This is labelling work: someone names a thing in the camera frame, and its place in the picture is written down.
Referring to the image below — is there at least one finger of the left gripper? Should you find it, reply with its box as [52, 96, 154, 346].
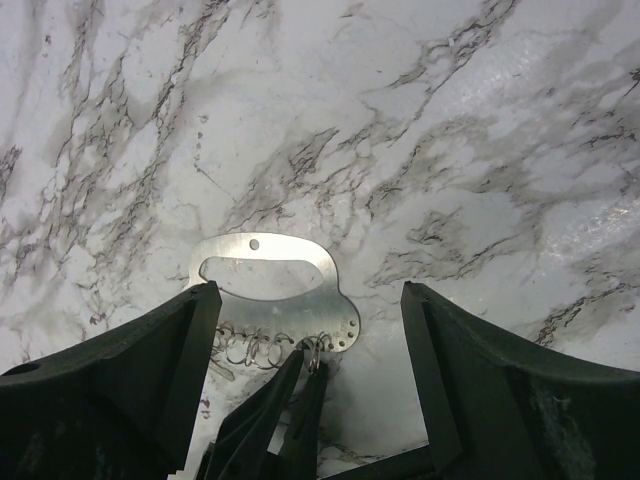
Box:
[197, 350, 304, 479]
[278, 362, 329, 480]

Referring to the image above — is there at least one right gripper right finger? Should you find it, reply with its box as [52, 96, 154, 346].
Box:
[401, 282, 639, 479]

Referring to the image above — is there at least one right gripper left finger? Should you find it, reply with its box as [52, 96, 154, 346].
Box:
[1, 281, 221, 479]

